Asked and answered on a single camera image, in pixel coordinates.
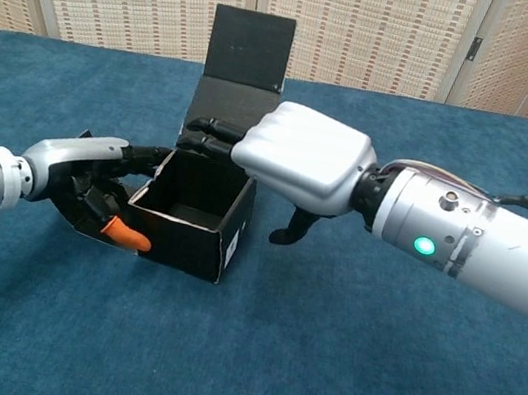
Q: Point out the blue carpet table surface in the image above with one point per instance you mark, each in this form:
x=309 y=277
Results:
x=407 y=130

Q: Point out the black screen hinge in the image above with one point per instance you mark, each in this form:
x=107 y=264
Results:
x=476 y=46

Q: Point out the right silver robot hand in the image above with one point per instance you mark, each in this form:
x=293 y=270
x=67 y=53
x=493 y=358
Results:
x=306 y=159

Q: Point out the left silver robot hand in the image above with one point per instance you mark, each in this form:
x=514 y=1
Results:
x=73 y=155

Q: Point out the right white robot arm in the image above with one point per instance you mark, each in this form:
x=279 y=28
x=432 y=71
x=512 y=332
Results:
x=488 y=250

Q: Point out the black cardboard box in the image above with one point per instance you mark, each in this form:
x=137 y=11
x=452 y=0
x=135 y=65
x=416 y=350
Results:
x=183 y=255

